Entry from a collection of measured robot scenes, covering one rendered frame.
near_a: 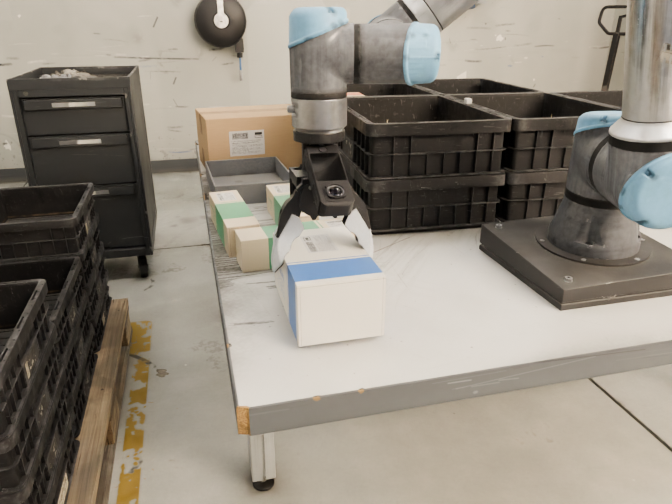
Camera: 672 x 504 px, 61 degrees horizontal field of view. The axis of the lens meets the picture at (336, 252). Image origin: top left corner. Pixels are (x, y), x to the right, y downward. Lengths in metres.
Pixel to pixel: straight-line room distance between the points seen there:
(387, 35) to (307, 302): 0.35
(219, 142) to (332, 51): 0.93
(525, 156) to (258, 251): 0.59
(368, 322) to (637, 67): 0.48
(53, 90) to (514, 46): 3.83
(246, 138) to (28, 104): 1.16
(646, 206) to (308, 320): 0.48
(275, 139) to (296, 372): 1.03
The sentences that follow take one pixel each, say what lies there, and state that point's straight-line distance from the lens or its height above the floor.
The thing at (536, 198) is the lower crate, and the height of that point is 0.76.
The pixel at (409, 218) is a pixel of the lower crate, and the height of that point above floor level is 0.73.
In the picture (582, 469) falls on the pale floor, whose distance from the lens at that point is 1.75.
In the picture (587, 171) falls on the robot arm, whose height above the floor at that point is 0.89.
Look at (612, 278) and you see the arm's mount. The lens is 0.98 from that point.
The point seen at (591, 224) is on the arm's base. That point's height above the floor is 0.80.
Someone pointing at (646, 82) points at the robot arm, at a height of 1.04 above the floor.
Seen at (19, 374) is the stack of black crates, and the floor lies 0.52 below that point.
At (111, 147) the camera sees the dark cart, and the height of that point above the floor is 0.62.
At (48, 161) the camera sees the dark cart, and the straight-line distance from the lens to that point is 2.63.
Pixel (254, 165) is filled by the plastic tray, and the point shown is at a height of 0.73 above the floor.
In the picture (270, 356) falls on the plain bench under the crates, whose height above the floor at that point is 0.70.
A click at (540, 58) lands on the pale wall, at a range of 5.45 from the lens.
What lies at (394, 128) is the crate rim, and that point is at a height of 0.92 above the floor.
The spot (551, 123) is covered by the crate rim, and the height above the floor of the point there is 0.92.
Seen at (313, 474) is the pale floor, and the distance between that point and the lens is 1.61.
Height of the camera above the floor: 1.11
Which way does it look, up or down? 22 degrees down
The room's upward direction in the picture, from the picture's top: straight up
